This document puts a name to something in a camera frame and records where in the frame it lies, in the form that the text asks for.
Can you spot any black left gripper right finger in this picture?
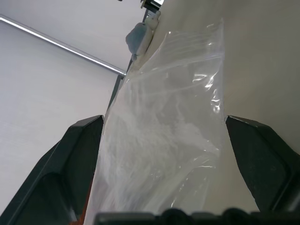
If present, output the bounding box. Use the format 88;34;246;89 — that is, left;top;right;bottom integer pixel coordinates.
225;115;300;213

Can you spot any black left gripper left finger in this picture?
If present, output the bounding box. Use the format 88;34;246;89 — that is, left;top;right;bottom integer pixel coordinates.
0;114;105;225

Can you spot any red and black cap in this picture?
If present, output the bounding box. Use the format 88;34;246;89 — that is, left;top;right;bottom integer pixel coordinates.
74;185;93;224

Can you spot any clear plastic zip bag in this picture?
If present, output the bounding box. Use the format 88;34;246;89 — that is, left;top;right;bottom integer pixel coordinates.
84;18;226;225

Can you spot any grey-blue whale plush toy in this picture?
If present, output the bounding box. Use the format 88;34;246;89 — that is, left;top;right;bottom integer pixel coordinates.
126;10;162;68

